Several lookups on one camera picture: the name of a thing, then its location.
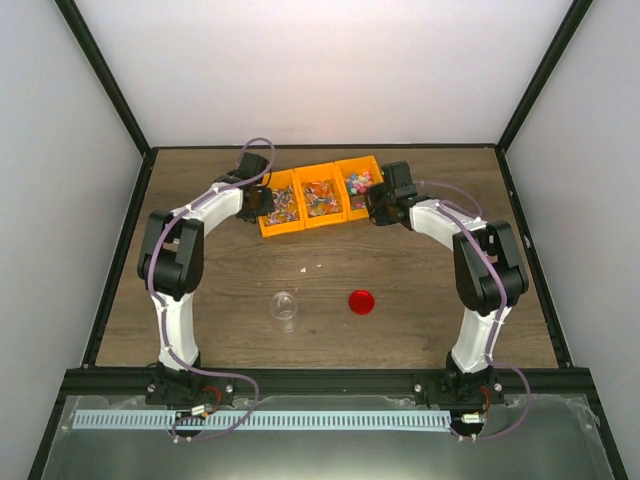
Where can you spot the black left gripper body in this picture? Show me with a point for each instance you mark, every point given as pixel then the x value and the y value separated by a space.
pixel 260 207

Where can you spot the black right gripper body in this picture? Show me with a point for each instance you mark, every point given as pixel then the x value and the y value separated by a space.
pixel 378 205

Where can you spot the clear plastic jar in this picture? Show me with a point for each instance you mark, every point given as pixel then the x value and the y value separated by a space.
pixel 284 311

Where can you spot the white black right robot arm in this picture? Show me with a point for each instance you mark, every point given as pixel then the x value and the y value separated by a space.
pixel 489 272

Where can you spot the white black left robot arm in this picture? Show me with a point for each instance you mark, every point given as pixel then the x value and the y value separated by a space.
pixel 171 259

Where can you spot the red jar lid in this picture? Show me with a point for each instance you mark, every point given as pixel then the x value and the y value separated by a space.
pixel 361 302

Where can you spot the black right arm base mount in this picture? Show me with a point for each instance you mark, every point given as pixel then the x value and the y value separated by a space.
pixel 447 388

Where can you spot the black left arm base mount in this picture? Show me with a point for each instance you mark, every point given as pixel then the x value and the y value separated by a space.
pixel 182 388

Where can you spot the light blue slotted cable duct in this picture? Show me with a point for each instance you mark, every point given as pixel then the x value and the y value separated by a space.
pixel 421 421

